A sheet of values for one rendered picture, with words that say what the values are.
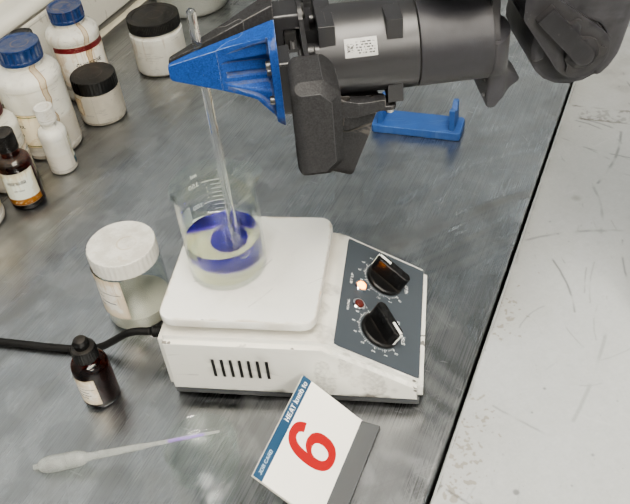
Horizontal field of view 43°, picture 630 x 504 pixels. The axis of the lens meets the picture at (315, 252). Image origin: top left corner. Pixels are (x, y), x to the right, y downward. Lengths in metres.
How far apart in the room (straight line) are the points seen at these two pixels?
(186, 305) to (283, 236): 0.10
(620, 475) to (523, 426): 0.07
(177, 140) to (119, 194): 0.11
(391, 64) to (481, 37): 0.06
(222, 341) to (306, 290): 0.07
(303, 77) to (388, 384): 0.27
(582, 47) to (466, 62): 0.07
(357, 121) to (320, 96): 0.10
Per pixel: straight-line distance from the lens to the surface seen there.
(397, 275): 0.65
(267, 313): 0.59
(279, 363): 0.61
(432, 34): 0.51
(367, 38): 0.50
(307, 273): 0.61
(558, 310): 0.71
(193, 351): 0.62
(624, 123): 0.95
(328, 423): 0.61
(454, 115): 0.88
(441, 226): 0.78
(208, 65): 0.51
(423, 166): 0.86
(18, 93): 0.92
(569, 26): 0.51
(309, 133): 0.45
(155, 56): 1.06
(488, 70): 0.53
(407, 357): 0.62
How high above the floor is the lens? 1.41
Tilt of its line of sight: 42 degrees down
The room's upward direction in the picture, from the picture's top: 6 degrees counter-clockwise
